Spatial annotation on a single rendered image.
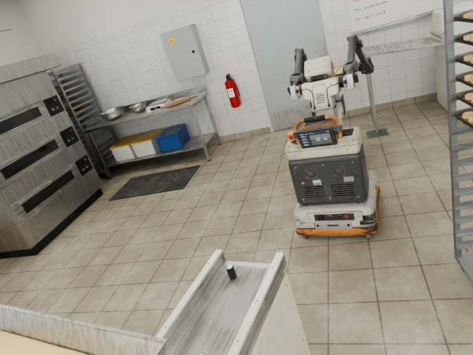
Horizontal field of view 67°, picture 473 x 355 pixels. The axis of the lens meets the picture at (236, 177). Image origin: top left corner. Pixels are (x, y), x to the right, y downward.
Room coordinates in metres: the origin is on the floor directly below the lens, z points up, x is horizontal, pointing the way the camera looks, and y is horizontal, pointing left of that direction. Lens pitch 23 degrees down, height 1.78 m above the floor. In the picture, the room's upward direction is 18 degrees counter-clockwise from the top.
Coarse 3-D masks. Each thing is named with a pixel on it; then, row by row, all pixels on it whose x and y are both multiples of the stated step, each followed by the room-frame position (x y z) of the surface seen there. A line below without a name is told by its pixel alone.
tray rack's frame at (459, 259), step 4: (464, 252) 1.63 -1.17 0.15; (468, 252) 1.62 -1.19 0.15; (472, 252) 1.61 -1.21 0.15; (460, 256) 1.61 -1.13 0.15; (464, 256) 1.60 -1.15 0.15; (468, 256) 1.59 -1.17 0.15; (472, 256) 1.58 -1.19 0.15; (460, 260) 1.58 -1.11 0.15; (464, 260) 1.57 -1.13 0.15; (468, 260) 1.56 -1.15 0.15; (472, 260) 1.55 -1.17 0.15; (460, 264) 1.56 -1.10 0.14; (464, 264) 1.54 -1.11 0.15; (468, 264) 1.53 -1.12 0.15; (472, 264) 1.52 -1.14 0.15; (464, 268) 1.52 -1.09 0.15; (468, 268) 1.50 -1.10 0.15; (472, 268) 1.50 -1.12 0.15; (468, 272) 1.48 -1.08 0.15; (472, 272) 1.47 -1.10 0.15; (468, 276) 1.47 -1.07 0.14; (472, 276) 1.44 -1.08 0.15; (472, 280) 1.42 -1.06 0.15; (472, 284) 1.42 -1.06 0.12
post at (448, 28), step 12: (444, 0) 1.62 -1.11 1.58; (444, 12) 1.63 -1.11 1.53; (444, 24) 1.64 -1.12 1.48; (444, 36) 1.64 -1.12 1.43; (456, 108) 1.61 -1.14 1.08; (456, 120) 1.61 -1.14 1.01; (456, 156) 1.61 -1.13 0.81; (456, 168) 1.61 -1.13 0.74; (456, 216) 1.61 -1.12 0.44; (456, 228) 1.61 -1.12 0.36; (456, 240) 1.61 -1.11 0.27; (456, 252) 1.61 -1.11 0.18
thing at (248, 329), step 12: (276, 264) 1.11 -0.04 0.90; (276, 276) 1.08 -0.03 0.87; (264, 288) 1.01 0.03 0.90; (264, 300) 0.97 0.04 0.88; (252, 312) 0.91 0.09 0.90; (264, 312) 0.95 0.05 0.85; (252, 324) 0.87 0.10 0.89; (240, 336) 0.83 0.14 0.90; (252, 336) 0.86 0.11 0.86; (240, 348) 0.79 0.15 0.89
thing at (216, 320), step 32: (224, 288) 1.15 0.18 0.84; (256, 288) 1.09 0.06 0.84; (288, 288) 1.11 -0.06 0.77; (192, 320) 1.03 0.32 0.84; (224, 320) 0.98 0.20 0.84; (288, 320) 1.05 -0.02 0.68; (192, 352) 0.89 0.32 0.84; (224, 352) 0.85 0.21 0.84; (256, 352) 0.83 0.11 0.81; (288, 352) 0.99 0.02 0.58
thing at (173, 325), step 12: (216, 252) 1.31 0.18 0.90; (216, 264) 1.27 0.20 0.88; (204, 276) 1.18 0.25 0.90; (192, 288) 1.13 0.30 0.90; (204, 288) 1.16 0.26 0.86; (192, 300) 1.09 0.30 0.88; (180, 312) 1.03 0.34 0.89; (168, 324) 0.98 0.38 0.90; (180, 324) 1.01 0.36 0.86; (156, 336) 0.94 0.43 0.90; (168, 336) 0.95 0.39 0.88; (168, 348) 0.93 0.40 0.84
